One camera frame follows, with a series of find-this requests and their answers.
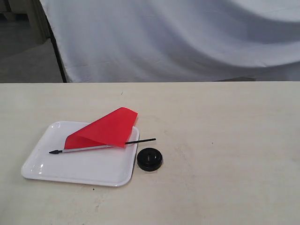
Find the black backdrop frame pole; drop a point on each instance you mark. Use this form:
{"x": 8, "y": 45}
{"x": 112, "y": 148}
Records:
{"x": 57, "y": 54}

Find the wooden furniture in background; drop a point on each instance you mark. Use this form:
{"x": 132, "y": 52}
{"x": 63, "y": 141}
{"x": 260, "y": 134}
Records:
{"x": 35, "y": 14}

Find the white rectangular plastic tray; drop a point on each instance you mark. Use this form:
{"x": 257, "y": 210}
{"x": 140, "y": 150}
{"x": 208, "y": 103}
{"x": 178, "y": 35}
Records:
{"x": 112, "y": 167}

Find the red flag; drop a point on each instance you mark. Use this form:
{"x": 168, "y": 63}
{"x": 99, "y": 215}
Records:
{"x": 112, "y": 130}

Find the white backdrop cloth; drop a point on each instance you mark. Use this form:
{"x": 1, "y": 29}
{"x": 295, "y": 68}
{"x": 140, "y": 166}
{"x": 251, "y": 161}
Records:
{"x": 176, "y": 40}

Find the black round flag base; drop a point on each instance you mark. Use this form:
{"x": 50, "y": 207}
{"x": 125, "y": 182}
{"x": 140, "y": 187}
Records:
{"x": 149, "y": 159}

